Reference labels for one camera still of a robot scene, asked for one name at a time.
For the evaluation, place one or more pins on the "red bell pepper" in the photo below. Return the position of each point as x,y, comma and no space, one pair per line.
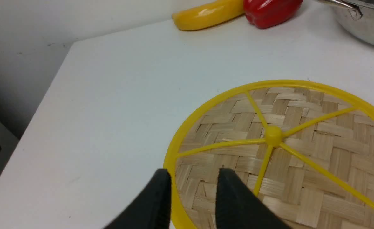
264,14

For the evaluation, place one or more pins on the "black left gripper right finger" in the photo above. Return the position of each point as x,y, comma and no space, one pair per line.
236,207

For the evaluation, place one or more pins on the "yellow bamboo steamer lid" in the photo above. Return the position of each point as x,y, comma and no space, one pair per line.
305,149

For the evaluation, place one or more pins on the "stainless steel pot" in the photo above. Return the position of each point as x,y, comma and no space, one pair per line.
355,16

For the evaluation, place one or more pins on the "yellow banana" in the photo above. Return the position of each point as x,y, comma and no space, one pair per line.
208,15

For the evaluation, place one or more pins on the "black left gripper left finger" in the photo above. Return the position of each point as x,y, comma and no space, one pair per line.
151,209

